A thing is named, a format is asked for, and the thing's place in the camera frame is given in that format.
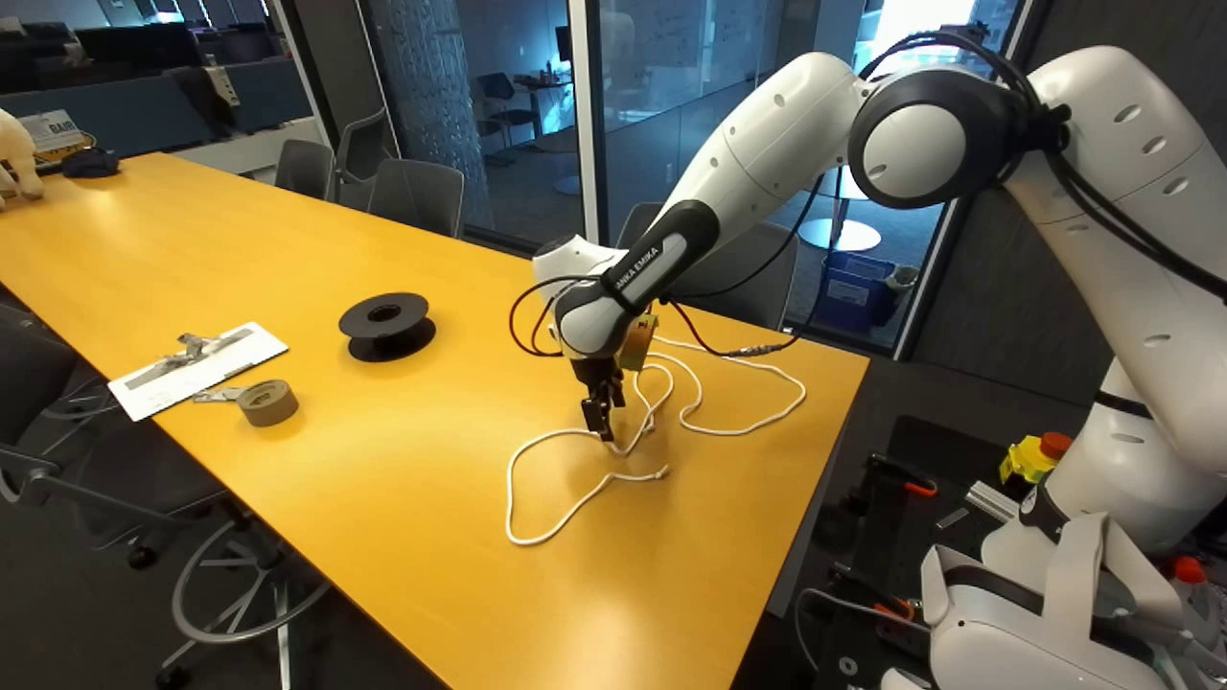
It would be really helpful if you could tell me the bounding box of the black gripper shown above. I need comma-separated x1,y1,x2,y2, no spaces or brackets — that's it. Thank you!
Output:
567,353,632,448

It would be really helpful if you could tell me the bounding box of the thin white rope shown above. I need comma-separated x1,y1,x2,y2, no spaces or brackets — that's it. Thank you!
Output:
504,361,679,551

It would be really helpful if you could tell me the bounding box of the black plastic spool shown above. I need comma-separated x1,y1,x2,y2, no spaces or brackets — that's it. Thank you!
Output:
334,287,440,370

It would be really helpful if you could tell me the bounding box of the blue bin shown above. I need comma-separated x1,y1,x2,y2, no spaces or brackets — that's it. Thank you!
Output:
818,253,921,338

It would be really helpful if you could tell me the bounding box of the black equipment case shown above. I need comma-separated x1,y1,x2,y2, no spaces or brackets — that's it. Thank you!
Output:
818,445,1028,690

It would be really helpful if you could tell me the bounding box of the grey tape roll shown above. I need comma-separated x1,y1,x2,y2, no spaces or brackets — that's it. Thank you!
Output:
234,376,302,430

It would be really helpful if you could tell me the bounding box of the small grey chair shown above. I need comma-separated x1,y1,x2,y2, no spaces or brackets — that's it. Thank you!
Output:
274,136,342,202

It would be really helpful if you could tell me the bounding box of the small metal tool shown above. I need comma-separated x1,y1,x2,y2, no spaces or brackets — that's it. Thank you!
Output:
123,331,260,388

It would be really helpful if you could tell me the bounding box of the yellow red stop button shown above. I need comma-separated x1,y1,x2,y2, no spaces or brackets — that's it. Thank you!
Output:
996,430,1078,490

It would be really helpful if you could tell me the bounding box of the white paper sheet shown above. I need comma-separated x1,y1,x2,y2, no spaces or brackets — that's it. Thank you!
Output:
103,320,292,427

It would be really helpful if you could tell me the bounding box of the white VR headset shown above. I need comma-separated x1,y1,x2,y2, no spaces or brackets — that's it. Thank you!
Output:
917,509,1202,690

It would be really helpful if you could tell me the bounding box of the small black object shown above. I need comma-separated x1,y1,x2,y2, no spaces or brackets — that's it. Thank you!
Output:
57,146,123,183

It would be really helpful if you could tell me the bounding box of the black office chair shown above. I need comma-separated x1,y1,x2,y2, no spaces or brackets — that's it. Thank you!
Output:
0,304,169,572

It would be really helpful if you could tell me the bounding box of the red capped bottle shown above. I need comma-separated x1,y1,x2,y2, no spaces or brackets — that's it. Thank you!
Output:
1165,551,1221,618

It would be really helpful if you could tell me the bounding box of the white labelled box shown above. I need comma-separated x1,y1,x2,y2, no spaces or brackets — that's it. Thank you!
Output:
14,106,92,165

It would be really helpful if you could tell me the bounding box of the white bag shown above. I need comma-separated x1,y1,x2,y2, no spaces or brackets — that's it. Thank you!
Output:
0,106,49,207

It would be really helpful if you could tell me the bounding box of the tan wrist camera box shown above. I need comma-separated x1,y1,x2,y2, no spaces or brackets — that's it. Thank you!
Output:
618,312,662,376

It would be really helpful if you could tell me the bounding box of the white window frame post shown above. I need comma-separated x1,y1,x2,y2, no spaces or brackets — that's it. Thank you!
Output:
563,0,613,264

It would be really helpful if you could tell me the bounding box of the chair base with ring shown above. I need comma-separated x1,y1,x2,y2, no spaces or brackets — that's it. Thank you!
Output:
158,513,339,690

